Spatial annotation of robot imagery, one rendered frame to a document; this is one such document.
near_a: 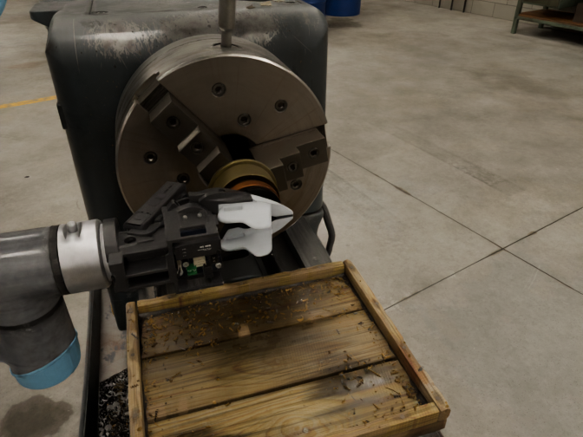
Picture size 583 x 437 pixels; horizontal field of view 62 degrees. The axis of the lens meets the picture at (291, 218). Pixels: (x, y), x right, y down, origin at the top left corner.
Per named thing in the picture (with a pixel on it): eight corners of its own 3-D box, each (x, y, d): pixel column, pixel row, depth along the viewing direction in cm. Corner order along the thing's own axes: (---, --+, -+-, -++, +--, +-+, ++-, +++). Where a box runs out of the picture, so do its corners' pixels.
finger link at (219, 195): (254, 224, 57) (180, 236, 55) (251, 216, 59) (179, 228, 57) (252, 189, 55) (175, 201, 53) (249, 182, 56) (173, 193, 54)
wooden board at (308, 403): (129, 322, 74) (125, 302, 71) (348, 277, 83) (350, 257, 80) (138, 523, 50) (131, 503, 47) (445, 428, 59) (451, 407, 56)
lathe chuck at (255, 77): (125, 232, 81) (102, 35, 65) (303, 216, 90) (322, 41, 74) (127, 264, 74) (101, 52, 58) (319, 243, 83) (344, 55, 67)
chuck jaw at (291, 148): (242, 135, 72) (317, 114, 74) (249, 164, 75) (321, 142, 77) (260, 167, 63) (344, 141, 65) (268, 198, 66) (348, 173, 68)
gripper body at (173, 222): (230, 285, 54) (116, 308, 51) (217, 242, 61) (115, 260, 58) (225, 229, 49) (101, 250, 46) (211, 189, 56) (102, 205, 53)
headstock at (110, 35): (93, 132, 136) (56, -23, 115) (258, 114, 148) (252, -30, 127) (82, 253, 88) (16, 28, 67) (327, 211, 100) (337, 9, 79)
